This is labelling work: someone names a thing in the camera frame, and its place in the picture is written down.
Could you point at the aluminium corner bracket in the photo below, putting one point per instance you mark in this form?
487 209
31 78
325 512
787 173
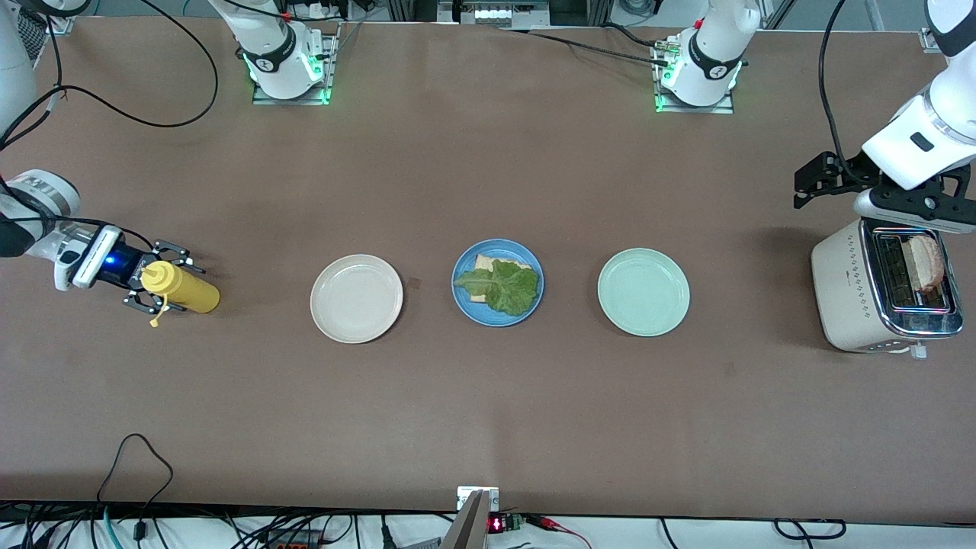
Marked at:
934 40
61 26

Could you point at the yellow squeeze bottle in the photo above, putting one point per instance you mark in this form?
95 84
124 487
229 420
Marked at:
194 296

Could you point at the cream and chrome toaster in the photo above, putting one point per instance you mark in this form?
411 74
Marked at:
846 297

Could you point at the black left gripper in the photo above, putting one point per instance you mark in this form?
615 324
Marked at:
845 171

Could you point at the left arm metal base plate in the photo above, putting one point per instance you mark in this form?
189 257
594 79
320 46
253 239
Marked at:
720 107

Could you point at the dark mesh fabric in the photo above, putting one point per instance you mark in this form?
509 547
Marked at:
34 38

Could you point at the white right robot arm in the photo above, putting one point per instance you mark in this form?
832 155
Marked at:
46 191

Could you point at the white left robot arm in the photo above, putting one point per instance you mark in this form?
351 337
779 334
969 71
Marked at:
709 46

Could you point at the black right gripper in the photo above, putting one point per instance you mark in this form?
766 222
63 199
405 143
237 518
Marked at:
131 268

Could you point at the small board with red display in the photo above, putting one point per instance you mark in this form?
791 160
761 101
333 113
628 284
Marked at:
499 524

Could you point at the light green plate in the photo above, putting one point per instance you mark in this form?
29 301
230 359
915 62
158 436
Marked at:
643 292

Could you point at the small metal camera bracket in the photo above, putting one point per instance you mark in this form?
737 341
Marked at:
465 496

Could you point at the grey aluminium bar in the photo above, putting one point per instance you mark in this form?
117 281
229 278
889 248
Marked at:
469 530

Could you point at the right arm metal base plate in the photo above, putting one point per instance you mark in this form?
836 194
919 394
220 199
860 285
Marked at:
290 101

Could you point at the brown-crusted bread slice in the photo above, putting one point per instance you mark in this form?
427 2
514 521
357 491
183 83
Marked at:
484 263
926 263

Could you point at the grey metal box with lights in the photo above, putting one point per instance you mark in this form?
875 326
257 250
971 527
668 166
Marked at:
496 14

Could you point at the green lettuce leaf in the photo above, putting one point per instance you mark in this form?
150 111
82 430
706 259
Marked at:
511 290

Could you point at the beige plate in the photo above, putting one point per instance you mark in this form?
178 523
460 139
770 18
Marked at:
356 299

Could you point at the blue plate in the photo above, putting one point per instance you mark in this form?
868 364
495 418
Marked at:
496 245

